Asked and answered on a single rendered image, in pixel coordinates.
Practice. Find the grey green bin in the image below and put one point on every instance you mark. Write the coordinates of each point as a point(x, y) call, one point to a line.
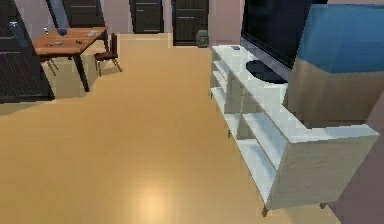
point(202, 38)

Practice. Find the small grey remote control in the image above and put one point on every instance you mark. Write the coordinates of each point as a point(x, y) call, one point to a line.
point(235, 48)

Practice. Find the dark red chair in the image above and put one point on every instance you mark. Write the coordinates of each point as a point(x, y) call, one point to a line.
point(108, 55)

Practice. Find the white television stand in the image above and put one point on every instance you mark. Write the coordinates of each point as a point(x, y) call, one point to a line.
point(300, 140)

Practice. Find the black television set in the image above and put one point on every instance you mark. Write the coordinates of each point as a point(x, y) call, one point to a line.
point(273, 30)

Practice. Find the pale grey flat object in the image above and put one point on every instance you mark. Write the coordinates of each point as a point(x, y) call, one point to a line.
point(92, 33)

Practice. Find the brown wooden dining table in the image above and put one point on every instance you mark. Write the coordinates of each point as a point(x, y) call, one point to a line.
point(71, 43)

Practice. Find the blue and tan box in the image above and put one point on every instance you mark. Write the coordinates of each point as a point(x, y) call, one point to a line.
point(336, 66)

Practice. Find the dark blue bowl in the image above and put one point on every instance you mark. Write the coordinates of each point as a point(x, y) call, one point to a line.
point(62, 31)

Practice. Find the small grey cup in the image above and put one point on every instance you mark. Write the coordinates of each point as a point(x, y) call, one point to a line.
point(46, 31)

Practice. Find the black shelf unit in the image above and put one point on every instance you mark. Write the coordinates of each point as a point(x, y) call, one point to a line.
point(16, 66)

